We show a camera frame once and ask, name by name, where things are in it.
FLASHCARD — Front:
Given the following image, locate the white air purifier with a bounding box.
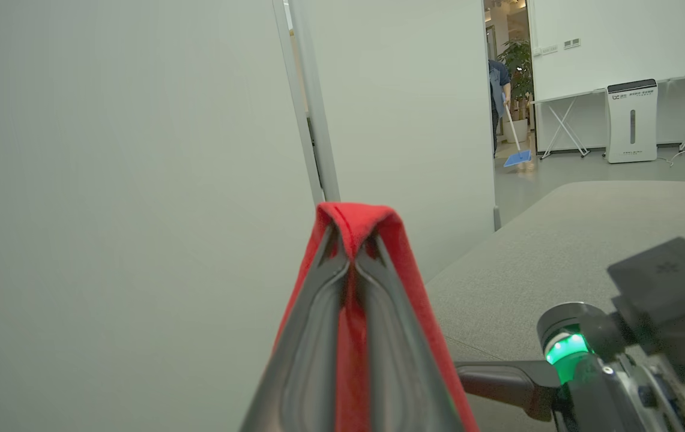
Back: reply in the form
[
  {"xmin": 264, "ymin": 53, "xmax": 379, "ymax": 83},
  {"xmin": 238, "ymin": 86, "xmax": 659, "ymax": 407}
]
[{"xmin": 605, "ymin": 79, "xmax": 659, "ymax": 164}]

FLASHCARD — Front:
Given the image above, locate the blue flat mop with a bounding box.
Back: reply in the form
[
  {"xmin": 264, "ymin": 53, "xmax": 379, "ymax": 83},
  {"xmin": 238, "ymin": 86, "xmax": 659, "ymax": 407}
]
[{"xmin": 503, "ymin": 102, "xmax": 533, "ymax": 169}]

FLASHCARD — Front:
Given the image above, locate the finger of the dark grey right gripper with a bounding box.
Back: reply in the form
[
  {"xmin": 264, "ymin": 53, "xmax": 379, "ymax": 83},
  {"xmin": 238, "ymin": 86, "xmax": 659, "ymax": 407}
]
[{"xmin": 455, "ymin": 360, "xmax": 561, "ymax": 422}]

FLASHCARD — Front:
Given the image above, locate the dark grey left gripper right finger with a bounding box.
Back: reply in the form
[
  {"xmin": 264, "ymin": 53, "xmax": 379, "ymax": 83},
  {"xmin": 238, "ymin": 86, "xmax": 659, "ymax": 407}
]
[{"xmin": 354, "ymin": 233, "xmax": 466, "ymax": 432}]

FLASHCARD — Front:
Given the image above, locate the person in dark clothes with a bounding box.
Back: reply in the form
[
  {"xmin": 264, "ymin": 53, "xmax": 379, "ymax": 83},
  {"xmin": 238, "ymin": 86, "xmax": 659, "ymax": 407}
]
[{"xmin": 488, "ymin": 59, "xmax": 512, "ymax": 158}]

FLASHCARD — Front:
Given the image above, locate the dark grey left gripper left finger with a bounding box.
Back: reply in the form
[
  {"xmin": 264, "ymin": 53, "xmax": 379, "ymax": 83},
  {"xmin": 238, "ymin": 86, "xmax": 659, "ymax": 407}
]
[{"xmin": 240, "ymin": 222, "xmax": 350, "ymax": 432}]

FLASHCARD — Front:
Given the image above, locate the red clothing with white stripes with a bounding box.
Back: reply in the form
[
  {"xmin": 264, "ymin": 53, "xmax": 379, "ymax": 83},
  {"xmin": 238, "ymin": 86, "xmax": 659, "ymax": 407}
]
[{"xmin": 273, "ymin": 202, "xmax": 480, "ymax": 432}]

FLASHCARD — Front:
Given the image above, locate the white folding table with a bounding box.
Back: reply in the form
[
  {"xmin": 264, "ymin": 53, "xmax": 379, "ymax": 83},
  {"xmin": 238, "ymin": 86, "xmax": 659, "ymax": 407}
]
[{"xmin": 531, "ymin": 69, "xmax": 685, "ymax": 160}]

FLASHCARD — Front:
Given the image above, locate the green potted plant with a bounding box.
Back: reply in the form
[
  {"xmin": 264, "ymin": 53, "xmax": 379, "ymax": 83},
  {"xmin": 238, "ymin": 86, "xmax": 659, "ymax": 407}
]
[{"xmin": 496, "ymin": 39, "xmax": 534, "ymax": 143}]

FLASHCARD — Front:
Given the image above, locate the white partition panel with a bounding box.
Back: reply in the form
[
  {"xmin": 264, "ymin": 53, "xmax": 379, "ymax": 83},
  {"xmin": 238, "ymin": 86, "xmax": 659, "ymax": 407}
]
[
  {"xmin": 0, "ymin": 0, "xmax": 325, "ymax": 432},
  {"xmin": 303, "ymin": 0, "xmax": 497, "ymax": 283}
]

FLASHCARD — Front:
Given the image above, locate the grey fabric sofa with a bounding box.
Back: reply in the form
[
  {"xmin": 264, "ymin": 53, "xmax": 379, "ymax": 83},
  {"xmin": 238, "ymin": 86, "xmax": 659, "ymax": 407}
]
[{"xmin": 425, "ymin": 180, "xmax": 685, "ymax": 432}]

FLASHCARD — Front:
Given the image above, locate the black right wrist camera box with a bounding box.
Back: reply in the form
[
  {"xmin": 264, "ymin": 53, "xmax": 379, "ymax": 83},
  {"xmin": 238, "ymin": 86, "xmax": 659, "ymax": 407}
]
[{"xmin": 608, "ymin": 237, "xmax": 685, "ymax": 385}]

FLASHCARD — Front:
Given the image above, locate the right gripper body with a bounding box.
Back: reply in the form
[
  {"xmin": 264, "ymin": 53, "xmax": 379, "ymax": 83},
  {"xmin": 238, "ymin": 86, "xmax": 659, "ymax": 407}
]
[{"xmin": 537, "ymin": 302, "xmax": 685, "ymax": 432}]

